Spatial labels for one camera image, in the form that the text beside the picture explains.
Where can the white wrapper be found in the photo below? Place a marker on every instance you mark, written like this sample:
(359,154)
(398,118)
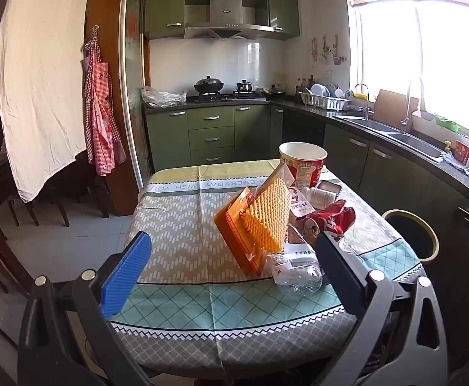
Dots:
(299,251)

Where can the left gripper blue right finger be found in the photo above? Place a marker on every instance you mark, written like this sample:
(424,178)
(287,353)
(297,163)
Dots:
(344,272)

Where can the steel kitchen faucet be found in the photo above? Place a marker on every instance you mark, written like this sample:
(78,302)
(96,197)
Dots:
(405,121)

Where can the black bin with yellow rim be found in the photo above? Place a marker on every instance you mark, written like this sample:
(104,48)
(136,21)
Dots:
(416,231)

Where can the black wok with lid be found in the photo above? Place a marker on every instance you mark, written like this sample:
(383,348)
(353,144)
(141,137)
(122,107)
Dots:
(208,85)

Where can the white plastic bottle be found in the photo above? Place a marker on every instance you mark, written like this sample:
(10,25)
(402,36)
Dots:
(318,198)

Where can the green cabinets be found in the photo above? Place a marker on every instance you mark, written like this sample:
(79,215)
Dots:
(385,181)
(166,8)

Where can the clear crushed plastic bottle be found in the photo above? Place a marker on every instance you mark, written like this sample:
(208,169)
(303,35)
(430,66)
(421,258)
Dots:
(299,275)

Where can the green upper cabinets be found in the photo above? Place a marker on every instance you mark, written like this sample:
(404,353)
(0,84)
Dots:
(166,8)

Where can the small black pot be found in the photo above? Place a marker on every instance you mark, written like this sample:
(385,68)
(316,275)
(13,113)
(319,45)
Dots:
(244,87)

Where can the white hanging cloth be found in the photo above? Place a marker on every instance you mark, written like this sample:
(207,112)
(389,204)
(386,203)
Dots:
(41,88)

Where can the crushed red cola can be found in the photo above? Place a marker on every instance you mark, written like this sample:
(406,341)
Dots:
(336,219)

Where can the instant noodle paper bowl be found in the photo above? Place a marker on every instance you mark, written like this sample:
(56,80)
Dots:
(305,161)

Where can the patterned tablecloth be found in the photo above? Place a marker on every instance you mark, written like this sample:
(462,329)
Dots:
(193,312)

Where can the orange cardboard box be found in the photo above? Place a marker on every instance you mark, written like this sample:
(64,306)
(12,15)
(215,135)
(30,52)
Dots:
(249,257)

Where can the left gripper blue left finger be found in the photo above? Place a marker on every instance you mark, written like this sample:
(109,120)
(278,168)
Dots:
(123,273)

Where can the white dish rack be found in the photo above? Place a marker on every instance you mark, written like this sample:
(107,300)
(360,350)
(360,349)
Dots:
(319,96)

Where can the orange foam mesh sleeve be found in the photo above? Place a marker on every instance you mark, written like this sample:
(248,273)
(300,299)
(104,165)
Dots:
(266,218)

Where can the green lower cabinets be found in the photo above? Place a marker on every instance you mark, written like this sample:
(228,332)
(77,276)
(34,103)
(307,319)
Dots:
(385,181)

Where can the clear plastic bag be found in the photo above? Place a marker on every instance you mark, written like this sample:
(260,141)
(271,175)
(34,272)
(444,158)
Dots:
(160,99)

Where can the brown plastic tray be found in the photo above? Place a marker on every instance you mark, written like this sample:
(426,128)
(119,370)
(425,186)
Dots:
(330,187)

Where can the steel range hood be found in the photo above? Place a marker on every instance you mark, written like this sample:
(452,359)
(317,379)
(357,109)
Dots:
(225,19)

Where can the white red milk carton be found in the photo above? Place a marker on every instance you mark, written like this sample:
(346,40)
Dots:
(299,206)

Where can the red checkered apron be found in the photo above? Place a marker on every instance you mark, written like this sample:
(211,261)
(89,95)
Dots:
(102,138)

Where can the wooden cutting board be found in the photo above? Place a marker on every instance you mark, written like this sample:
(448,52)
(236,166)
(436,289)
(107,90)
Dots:
(390,108)

